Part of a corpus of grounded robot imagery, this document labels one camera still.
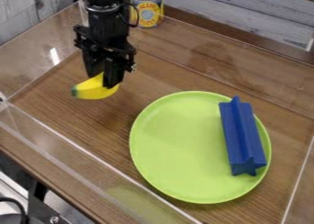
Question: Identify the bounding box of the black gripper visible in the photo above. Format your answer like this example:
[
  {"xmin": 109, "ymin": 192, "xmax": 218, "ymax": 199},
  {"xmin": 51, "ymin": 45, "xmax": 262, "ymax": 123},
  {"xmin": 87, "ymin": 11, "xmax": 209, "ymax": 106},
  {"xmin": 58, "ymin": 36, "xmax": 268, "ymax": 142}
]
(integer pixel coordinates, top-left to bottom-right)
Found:
[{"xmin": 74, "ymin": 4, "xmax": 137, "ymax": 89}]

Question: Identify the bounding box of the yellow toy banana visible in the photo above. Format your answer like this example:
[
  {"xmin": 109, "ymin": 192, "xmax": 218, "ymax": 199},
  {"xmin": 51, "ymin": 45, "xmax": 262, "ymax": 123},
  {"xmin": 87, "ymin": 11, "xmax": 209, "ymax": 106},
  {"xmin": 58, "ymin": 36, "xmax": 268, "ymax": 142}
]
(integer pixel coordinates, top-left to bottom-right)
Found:
[{"xmin": 71, "ymin": 73, "xmax": 119, "ymax": 100}]

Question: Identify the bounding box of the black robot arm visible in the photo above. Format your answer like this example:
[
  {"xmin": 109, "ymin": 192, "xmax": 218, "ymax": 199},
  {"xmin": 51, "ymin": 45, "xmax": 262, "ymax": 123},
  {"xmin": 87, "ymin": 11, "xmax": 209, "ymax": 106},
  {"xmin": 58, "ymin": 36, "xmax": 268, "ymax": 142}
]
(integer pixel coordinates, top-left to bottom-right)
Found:
[{"xmin": 74, "ymin": 0, "xmax": 137, "ymax": 89}]

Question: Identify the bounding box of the green round plate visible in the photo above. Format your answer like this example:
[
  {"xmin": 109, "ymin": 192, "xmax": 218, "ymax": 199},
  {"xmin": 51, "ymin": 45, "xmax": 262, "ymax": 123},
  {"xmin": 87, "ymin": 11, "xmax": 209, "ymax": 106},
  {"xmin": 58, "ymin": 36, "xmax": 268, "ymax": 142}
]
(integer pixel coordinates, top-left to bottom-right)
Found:
[{"xmin": 129, "ymin": 91, "xmax": 273, "ymax": 204}]

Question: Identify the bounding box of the yellow labelled tin can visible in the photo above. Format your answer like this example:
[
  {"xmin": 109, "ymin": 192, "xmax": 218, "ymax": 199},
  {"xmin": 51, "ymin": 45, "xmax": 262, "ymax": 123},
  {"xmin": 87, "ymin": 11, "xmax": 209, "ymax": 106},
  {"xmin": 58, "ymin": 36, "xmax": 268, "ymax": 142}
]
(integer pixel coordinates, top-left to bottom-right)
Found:
[{"xmin": 130, "ymin": 0, "xmax": 165, "ymax": 28}]

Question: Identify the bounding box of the blue star-shaped block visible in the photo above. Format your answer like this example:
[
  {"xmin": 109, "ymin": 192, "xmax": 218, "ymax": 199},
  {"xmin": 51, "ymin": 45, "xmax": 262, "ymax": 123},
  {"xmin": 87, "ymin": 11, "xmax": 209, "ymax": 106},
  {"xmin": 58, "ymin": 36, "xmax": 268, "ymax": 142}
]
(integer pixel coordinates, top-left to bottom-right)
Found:
[{"xmin": 218, "ymin": 95, "xmax": 268, "ymax": 176}]

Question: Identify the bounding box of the clear acrylic front wall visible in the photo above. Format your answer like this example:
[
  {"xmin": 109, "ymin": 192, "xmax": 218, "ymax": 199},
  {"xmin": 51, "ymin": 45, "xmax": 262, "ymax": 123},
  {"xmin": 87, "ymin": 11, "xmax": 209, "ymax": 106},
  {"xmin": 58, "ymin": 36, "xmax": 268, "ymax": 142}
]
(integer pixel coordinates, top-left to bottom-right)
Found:
[{"xmin": 0, "ymin": 102, "xmax": 202, "ymax": 224}]

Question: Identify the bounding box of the black cable lower left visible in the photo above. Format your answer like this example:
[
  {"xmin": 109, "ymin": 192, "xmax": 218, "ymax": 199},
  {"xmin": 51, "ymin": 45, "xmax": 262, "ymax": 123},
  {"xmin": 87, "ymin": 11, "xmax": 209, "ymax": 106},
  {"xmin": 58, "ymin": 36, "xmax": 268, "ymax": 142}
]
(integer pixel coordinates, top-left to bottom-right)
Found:
[{"xmin": 0, "ymin": 196, "xmax": 30, "ymax": 224}]

